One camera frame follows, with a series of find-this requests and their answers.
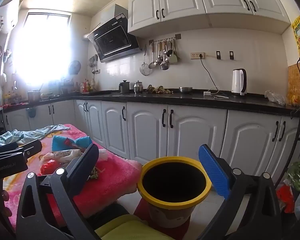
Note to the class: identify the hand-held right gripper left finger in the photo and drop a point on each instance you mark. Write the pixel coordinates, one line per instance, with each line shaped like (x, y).
(86, 162)

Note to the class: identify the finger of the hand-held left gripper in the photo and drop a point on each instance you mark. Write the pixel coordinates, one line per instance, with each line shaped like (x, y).
(7, 147)
(32, 147)

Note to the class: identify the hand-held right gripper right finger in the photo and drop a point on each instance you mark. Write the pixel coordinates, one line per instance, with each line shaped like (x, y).
(213, 172)

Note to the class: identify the white foam net bundle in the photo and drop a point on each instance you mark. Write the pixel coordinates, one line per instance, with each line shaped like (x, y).
(103, 154)

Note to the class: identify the red foam net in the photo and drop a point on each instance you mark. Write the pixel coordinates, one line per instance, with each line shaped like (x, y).
(48, 168)

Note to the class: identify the yellow rimmed bin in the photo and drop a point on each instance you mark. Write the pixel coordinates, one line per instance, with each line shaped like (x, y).
(170, 215)

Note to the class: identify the person's left hand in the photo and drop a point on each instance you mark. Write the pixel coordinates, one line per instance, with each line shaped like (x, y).
(5, 196)

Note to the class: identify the light blue cloth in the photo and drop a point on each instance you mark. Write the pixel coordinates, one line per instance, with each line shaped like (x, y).
(40, 132)

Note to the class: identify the red snack wrapper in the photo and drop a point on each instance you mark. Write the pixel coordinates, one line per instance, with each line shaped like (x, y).
(70, 142)

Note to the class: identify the blue foam bundle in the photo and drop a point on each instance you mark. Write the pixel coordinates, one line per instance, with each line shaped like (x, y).
(58, 142)

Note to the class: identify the pink printed blanket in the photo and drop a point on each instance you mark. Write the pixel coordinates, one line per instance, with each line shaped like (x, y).
(110, 180)

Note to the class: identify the blue hanging basket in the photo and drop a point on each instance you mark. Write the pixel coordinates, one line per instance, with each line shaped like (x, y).
(31, 112)

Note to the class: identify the steel stockpot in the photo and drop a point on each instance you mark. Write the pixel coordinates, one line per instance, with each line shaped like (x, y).
(33, 96)

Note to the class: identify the white lower cabinets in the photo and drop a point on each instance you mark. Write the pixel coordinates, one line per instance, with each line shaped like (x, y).
(150, 130)

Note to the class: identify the white cabinets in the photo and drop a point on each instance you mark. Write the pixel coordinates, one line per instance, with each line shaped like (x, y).
(180, 0)
(150, 130)

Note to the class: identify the red plastic bag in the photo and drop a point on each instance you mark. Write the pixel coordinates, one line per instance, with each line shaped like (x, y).
(285, 197)

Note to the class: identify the group of condiment bottles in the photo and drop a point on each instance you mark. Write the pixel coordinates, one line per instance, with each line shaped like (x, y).
(86, 86)

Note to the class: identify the person's yellow green clothing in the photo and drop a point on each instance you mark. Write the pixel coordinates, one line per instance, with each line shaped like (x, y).
(125, 228)

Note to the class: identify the black kitchen countertop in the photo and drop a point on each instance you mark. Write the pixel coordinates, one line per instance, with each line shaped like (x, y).
(190, 99)

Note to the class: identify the white charger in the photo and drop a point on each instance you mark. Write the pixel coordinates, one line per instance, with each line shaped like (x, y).
(207, 93)

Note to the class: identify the black jug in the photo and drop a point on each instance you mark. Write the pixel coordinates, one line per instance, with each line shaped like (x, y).
(124, 87)

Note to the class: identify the green vegetable bag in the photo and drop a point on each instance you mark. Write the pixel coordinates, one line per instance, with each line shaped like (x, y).
(298, 172)

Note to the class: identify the steel bowl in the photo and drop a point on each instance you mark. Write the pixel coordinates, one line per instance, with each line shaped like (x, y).
(185, 90)

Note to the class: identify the steel lidded pot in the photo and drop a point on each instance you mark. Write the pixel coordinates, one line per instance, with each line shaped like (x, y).
(138, 87)

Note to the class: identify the white electric kettle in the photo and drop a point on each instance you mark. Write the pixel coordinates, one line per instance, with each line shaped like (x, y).
(238, 82)

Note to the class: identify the clear plastic bag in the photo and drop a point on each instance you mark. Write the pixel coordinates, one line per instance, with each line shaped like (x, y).
(275, 97)

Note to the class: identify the crumpled brown rag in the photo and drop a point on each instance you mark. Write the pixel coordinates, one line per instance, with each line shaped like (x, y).
(158, 89)

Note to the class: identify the bright window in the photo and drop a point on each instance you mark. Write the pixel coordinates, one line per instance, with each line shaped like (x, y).
(40, 42)

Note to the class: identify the steel ladle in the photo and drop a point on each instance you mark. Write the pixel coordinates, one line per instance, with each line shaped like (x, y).
(164, 65)
(152, 64)

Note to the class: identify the yellow patterned board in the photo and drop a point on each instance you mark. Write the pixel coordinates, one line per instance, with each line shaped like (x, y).
(295, 85)

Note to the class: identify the green spatula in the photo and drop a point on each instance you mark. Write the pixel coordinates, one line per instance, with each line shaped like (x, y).
(174, 58)

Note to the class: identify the black range hood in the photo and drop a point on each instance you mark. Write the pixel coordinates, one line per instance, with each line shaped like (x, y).
(112, 38)

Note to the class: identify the white water heater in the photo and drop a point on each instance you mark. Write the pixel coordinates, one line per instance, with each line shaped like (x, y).
(7, 12)

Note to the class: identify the white upper cabinets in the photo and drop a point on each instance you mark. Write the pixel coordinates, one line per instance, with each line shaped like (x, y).
(180, 0)

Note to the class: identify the small wall fan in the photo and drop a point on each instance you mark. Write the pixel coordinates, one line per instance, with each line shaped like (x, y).
(75, 67)

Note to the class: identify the black wall switch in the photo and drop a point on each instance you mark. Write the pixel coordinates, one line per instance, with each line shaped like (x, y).
(231, 55)
(218, 55)

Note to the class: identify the wall power outlet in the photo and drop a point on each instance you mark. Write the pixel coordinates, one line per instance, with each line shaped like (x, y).
(197, 55)

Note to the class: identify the yellow wall poster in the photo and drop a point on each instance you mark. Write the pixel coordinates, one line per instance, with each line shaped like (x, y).
(299, 36)

